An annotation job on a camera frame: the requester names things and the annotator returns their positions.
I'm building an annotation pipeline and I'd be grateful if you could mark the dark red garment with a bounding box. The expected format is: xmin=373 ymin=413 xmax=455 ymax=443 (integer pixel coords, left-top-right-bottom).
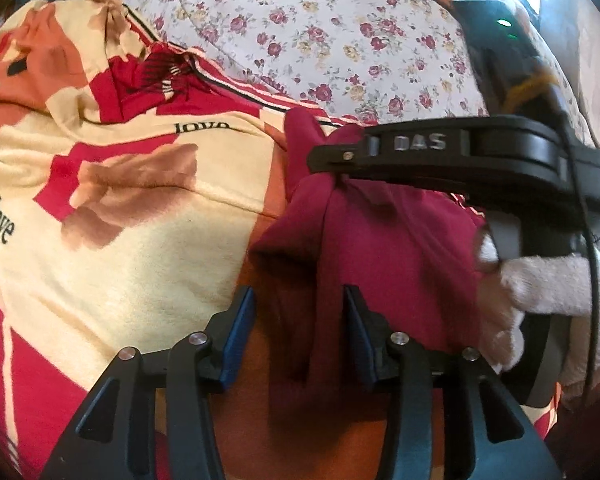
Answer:
xmin=250 ymin=108 xmax=480 ymax=422

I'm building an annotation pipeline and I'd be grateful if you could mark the right hand in white glove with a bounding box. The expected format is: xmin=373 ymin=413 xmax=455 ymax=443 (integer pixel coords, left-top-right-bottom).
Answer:
xmin=474 ymin=228 xmax=600 ymax=404

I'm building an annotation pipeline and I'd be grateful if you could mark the white floral quilt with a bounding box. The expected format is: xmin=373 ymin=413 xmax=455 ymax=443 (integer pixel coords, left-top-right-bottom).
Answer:
xmin=122 ymin=0 xmax=486 ymax=124

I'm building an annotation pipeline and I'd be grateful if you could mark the red orange cream love blanket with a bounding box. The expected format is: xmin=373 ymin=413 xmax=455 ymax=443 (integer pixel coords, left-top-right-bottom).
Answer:
xmin=0 ymin=0 xmax=564 ymax=480

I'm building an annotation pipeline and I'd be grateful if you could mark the black cable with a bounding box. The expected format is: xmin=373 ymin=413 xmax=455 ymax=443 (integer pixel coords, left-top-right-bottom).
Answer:
xmin=549 ymin=84 xmax=600 ymax=411

